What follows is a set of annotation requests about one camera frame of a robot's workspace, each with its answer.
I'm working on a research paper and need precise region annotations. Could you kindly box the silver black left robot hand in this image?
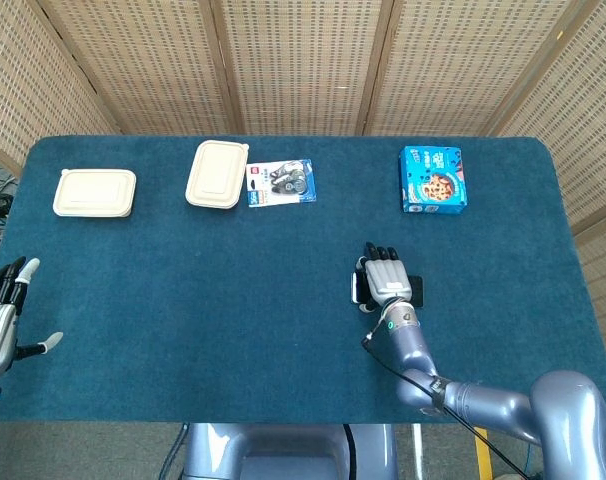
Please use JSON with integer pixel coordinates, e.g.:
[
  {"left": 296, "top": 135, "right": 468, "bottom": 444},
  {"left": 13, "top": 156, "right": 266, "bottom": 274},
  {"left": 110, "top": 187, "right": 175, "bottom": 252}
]
[{"left": 0, "top": 257, "right": 64, "bottom": 379}]

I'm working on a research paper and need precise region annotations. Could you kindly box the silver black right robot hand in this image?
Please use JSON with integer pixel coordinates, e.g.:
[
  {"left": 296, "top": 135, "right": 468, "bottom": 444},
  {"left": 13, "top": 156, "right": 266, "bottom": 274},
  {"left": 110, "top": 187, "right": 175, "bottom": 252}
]
[{"left": 354, "top": 242, "right": 417, "bottom": 314}]

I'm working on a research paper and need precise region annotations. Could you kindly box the slim rectangular smartphone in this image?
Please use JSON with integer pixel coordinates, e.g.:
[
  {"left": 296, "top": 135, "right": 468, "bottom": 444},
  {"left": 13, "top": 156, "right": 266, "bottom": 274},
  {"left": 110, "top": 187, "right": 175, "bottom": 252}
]
[{"left": 350, "top": 269, "right": 425, "bottom": 307}]

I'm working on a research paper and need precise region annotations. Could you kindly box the blue cookie box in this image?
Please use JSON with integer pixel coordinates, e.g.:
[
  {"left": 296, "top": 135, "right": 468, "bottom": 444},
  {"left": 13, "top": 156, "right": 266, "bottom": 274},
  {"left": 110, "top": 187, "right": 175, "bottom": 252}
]
[{"left": 398, "top": 145, "right": 469, "bottom": 215}]

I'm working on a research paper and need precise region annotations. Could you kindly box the correction tape blister pack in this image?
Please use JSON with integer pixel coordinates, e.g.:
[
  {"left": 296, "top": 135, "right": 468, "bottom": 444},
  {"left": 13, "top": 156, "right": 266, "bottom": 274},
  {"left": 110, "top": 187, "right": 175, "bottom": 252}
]
[{"left": 245, "top": 158, "right": 318, "bottom": 209}]

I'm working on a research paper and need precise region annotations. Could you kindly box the dark blue table cloth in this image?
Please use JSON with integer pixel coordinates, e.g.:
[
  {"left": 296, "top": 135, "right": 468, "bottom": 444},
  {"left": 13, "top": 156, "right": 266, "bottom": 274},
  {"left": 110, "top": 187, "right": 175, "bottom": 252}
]
[{"left": 0, "top": 134, "right": 606, "bottom": 426}]

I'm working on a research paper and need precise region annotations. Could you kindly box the beige lidded food box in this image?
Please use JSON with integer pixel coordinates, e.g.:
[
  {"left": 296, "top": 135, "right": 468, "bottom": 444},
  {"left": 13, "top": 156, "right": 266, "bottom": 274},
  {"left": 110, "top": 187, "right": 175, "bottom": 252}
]
[
  {"left": 52, "top": 168, "right": 138, "bottom": 219},
  {"left": 184, "top": 140, "right": 250, "bottom": 211}
]

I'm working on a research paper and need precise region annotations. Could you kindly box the yellow floor tape strip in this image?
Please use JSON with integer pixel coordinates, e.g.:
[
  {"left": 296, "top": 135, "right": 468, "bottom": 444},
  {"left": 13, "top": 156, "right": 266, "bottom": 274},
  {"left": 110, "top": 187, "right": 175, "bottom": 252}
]
[{"left": 474, "top": 425, "right": 495, "bottom": 480}]

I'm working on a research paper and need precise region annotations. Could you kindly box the grey-blue robot torso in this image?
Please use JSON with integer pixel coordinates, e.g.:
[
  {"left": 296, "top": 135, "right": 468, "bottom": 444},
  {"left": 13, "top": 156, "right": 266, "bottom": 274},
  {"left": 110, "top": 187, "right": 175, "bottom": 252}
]
[{"left": 182, "top": 422, "right": 399, "bottom": 480}]

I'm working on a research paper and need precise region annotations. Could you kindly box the woven bamboo screen panel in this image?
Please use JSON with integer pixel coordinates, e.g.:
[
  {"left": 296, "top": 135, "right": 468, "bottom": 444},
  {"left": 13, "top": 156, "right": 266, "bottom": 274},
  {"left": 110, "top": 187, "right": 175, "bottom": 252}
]
[
  {"left": 487, "top": 0, "right": 606, "bottom": 351},
  {"left": 35, "top": 0, "right": 244, "bottom": 135},
  {"left": 355, "top": 0, "right": 602, "bottom": 137},
  {"left": 0, "top": 0, "right": 122, "bottom": 176},
  {"left": 210, "top": 0, "right": 397, "bottom": 136}
]

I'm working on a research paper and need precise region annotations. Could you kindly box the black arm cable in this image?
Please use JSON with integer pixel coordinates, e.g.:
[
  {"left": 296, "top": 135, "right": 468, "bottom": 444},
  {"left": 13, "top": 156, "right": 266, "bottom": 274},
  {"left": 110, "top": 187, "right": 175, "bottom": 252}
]
[{"left": 361, "top": 319, "right": 534, "bottom": 480}]

